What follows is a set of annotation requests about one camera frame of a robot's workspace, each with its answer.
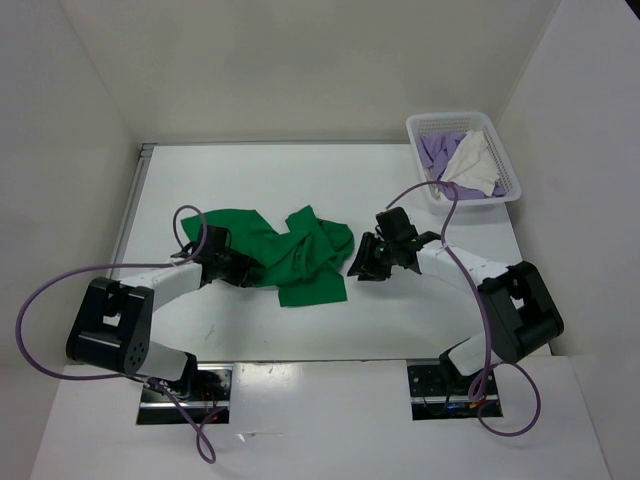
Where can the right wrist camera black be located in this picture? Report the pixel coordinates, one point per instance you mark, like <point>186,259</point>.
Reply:
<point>393,225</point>

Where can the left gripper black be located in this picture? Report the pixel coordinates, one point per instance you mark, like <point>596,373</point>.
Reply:
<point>243,263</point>

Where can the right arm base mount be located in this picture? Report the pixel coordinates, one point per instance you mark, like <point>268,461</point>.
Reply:
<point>432,397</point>

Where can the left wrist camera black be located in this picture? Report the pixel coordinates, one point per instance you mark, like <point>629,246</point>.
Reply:
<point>211,246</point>

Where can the green t shirt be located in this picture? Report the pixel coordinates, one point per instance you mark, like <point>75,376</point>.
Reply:
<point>304,263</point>

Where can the white t shirt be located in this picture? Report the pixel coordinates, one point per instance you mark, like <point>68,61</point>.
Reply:
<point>472,162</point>

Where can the white plastic basket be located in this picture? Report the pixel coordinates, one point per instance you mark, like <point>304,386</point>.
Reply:
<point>461,153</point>

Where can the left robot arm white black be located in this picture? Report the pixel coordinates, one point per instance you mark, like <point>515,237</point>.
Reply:
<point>112,329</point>

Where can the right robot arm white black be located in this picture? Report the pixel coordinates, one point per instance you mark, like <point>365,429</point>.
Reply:
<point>518,314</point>

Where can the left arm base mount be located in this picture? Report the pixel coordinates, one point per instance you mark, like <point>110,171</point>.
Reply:
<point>209,396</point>

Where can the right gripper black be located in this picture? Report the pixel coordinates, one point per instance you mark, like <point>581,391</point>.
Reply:
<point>364,263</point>

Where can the purple t shirt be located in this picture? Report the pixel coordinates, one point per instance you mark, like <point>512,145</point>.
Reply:
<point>437,152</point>

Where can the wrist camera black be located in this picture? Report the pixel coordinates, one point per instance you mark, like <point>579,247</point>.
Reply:
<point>211,246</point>
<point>393,225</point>

